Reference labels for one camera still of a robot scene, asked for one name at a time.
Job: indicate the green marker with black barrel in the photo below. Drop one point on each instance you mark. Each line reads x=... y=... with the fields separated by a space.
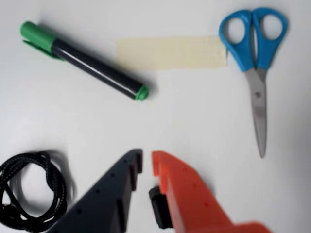
x=97 y=68

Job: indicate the long beige masking tape strip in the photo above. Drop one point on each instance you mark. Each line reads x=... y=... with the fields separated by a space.
x=170 y=53

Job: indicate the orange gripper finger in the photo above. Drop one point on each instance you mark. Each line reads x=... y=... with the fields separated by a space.
x=194 y=201

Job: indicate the dark navy gripper finger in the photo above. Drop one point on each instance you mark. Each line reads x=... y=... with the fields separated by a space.
x=102 y=201

